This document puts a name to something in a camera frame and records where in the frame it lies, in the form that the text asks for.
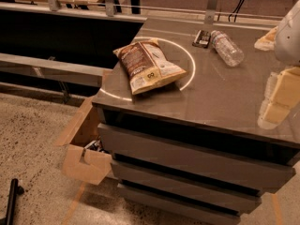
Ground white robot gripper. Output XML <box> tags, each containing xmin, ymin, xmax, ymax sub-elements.
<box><xmin>254</xmin><ymin>0</ymin><xmax>300</xmax><ymax>129</ymax></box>

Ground clear plastic water bottle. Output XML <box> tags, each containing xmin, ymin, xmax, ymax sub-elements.
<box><xmin>211</xmin><ymin>30</ymin><xmax>244</xmax><ymax>68</ymax></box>

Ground small dark snack packet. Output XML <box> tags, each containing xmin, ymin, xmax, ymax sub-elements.
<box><xmin>192</xmin><ymin>30</ymin><xmax>211</xmax><ymax>48</ymax></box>

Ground grey drawer cabinet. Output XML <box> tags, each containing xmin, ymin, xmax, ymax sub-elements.
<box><xmin>94</xmin><ymin>19</ymin><xmax>299</xmax><ymax>225</ymax></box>

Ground brown chip bag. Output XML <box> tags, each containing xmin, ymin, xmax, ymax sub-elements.
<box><xmin>113</xmin><ymin>38</ymin><xmax>188</xmax><ymax>95</ymax></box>

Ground grey metal bench beam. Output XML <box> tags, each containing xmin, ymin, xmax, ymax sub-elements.
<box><xmin>0</xmin><ymin>53</ymin><xmax>112</xmax><ymax>87</ymax></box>

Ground open cardboard box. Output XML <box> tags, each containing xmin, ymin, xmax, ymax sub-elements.
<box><xmin>54</xmin><ymin>97</ymin><xmax>112</xmax><ymax>185</ymax></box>

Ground metal guard railing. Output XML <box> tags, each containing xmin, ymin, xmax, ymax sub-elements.
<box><xmin>1</xmin><ymin>0</ymin><xmax>286</xmax><ymax>24</ymax></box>

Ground black pole on floor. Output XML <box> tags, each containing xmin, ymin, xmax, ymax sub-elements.
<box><xmin>0</xmin><ymin>178</ymin><xmax>24</xmax><ymax>225</ymax></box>

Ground black hanging cables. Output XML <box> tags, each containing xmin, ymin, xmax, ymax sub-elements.
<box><xmin>227</xmin><ymin>0</ymin><xmax>249</xmax><ymax>23</ymax></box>

